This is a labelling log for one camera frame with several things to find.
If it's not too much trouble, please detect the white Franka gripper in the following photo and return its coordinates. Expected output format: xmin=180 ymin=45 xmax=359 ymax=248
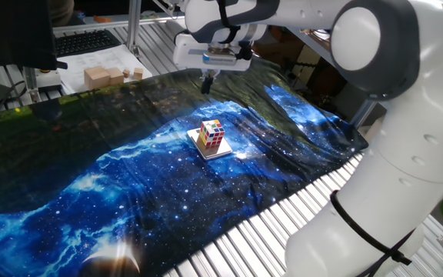
xmin=173 ymin=32 xmax=253 ymax=95

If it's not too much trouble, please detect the multicolour Rubik's cube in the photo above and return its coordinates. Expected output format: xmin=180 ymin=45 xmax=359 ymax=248
xmin=199 ymin=119 xmax=226 ymax=149

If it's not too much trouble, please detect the silver digital pocket scale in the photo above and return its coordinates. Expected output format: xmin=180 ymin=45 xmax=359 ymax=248
xmin=186 ymin=128 xmax=233 ymax=162

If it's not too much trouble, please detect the medium wooden block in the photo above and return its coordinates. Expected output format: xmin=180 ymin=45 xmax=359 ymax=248
xmin=106 ymin=67 xmax=125 ymax=86

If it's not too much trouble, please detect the large wooden block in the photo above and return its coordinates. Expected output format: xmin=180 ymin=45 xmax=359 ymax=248
xmin=84 ymin=65 xmax=111 ymax=91

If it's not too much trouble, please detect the white printed paper sheet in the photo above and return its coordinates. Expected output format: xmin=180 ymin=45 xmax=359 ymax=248
xmin=57 ymin=44 xmax=153 ymax=95

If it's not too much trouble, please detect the black computer keyboard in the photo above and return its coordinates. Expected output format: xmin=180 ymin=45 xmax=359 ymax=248
xmin=54 ymin=29 xmax=122 ymax=58

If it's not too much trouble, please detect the blue galaxy print cloth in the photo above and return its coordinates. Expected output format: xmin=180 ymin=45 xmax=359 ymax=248
xmin=0 ymin=57 xmax=369 ymax=277

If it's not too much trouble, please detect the white button box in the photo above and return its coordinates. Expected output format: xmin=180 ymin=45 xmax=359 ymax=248
xmin=32 ymin=68 xmax=63 ymax=92

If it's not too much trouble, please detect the black computer monitor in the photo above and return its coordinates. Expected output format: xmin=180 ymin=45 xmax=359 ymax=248
xmin=0 ymin=0 xmax=68 ymax=72

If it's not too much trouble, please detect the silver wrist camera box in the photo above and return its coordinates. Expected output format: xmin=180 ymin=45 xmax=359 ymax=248
xmin=201 ymin=52 xmax=238 ymax=66

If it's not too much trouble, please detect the aluminium frame post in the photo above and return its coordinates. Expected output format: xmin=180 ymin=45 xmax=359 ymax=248
xmin=126 ymin=0 xmax=142 ymax=55
xmin=350 ymin=98 xmax=378 ymax=130

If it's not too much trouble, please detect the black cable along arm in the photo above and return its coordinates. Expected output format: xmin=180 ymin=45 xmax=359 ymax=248
xmin=173 ymin=0 xmax=417 ymax=277

